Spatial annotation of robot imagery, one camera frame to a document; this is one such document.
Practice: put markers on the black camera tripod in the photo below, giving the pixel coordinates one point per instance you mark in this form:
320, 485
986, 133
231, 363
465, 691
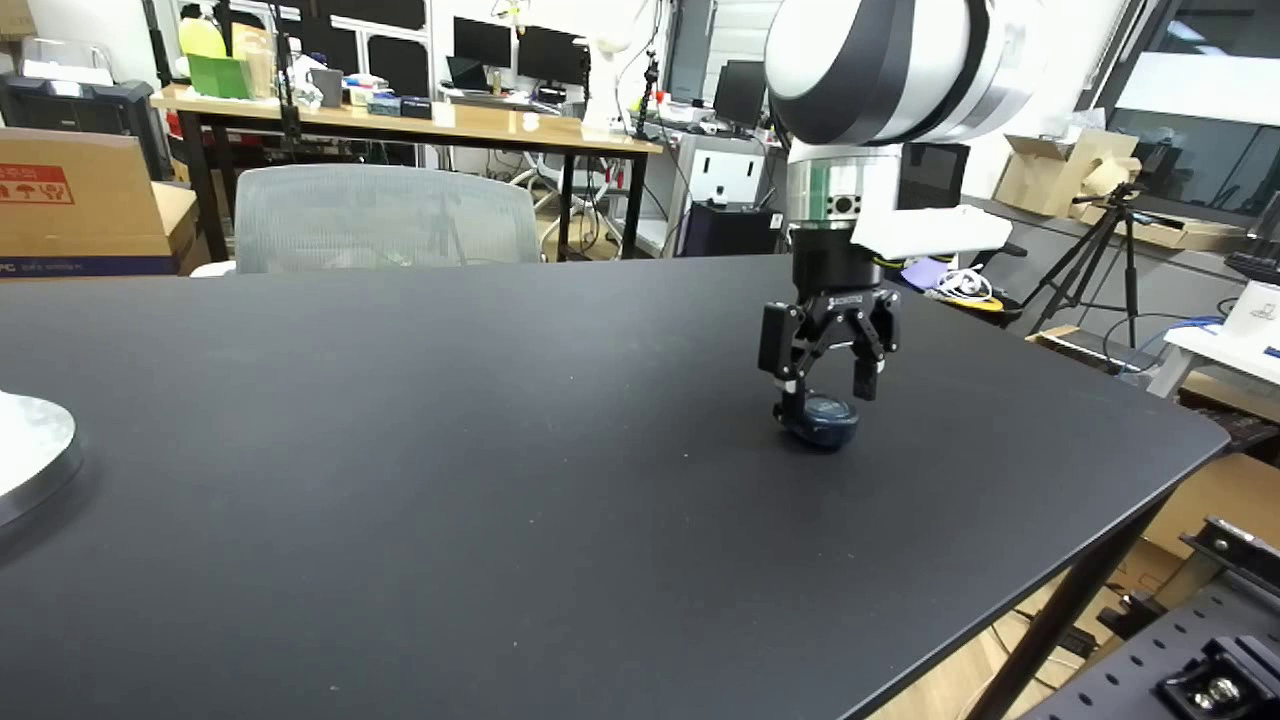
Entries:
1098, 255

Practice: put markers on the wooden desk with black legs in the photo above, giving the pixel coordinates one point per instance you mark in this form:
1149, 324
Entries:
442, 120

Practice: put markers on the small dark screen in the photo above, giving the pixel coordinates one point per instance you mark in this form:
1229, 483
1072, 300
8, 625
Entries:
933, 172

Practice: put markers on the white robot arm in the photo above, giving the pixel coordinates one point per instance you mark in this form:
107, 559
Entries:
882, 67

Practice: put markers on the black computer monitor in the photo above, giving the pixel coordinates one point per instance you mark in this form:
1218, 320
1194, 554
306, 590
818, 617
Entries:
396, 67
480, 41
549, 56

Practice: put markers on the black perforated metal board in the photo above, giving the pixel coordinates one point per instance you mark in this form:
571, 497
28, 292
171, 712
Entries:
1172, 655

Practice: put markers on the white computer case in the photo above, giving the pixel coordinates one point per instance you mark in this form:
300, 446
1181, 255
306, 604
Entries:
727, 172

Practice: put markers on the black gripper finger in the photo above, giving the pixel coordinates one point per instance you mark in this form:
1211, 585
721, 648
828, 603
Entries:
784, 348
868, 354

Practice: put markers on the white flat box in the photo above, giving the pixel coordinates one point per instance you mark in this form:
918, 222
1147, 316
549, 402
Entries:
1235, 341

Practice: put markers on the black table leg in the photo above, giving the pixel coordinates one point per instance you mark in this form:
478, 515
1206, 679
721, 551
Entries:
1054, 625

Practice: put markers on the blue black measuring tape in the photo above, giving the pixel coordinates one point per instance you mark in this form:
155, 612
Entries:
820, 422

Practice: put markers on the cardboard box with red label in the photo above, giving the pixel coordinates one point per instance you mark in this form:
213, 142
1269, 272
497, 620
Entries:
82, 192

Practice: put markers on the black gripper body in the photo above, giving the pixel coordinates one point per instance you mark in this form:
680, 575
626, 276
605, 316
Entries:
838, 269

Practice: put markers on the green folder box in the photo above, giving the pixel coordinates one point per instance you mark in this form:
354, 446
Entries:
221, 73

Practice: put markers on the open cardboard box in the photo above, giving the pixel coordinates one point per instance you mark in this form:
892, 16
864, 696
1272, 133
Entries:
1065, 172

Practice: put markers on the grey mesh office chair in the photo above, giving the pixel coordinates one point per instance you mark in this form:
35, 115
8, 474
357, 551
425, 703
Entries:
387, 222

